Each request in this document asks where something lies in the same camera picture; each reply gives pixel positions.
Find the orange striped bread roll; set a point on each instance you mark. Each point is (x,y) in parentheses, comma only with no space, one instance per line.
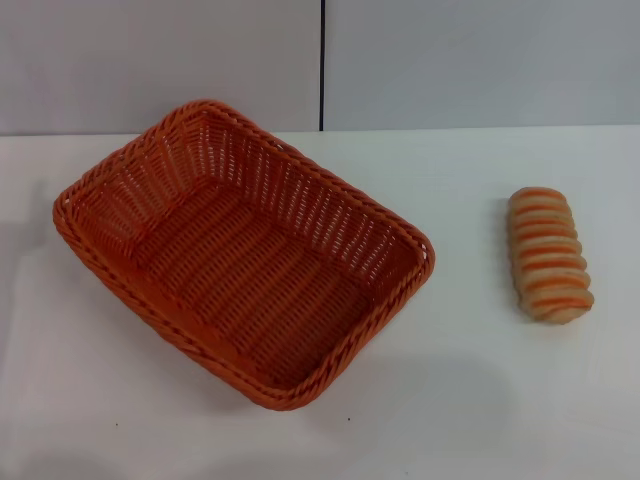
(550,257)

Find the orange woven plastic basket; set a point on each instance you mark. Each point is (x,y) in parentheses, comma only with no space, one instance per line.
(240,280)

